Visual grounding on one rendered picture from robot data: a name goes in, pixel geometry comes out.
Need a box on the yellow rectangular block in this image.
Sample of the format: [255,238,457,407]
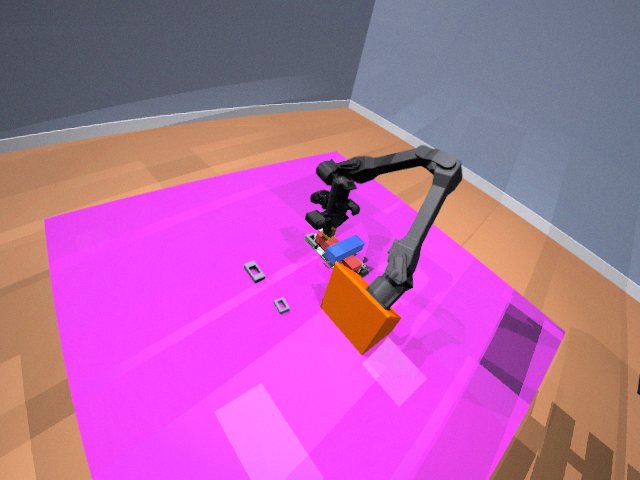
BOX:
[322,226,337,240]

